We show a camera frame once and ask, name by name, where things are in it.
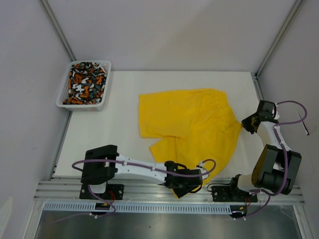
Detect yellow shorts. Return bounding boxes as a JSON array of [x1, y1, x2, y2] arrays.
[[139, 88, 242, 183]]

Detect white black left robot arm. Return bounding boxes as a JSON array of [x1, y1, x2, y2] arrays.
[[81, 145, 203, 199]]

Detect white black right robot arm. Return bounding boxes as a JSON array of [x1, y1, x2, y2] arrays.
[[227, 100, 302, 201]]

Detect camouflage patterned shorts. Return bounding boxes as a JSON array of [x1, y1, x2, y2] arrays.
[[62, 62, 108, 105]]

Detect white plastic basket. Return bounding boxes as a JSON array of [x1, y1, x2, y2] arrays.
[[56, 60, 112, 111]]

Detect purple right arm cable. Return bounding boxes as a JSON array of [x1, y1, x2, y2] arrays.
[[233, 100, 309, 221]]

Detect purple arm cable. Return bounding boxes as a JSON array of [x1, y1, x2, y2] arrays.
[[233, 100, 309, 221], [53, 158, 217, 222]]

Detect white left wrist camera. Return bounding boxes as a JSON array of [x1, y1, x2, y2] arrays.
[[196, 162, 207, 175]]

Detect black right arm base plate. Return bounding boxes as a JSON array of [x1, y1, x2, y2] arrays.
[[210, 185, 258, 203]]

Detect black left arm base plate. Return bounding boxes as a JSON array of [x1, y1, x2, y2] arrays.
[[79, 183, 124, 201]]

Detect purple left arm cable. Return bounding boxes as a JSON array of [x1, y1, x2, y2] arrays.
[[53, 158, 217, 222]]

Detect aluminium corner post right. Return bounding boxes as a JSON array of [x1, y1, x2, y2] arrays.
[[254, 0, 306, 80]]

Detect aluminium corner post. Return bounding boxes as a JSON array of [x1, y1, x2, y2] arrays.
[[254, 0, 306, 80], [38, 0, 76, 61]]

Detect white slotted cable duct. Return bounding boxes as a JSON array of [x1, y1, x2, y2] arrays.
[[44, 201, 232, 215]]

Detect aluminium corner post left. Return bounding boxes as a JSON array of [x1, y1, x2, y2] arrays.
[[38, 0, 76, 61]]

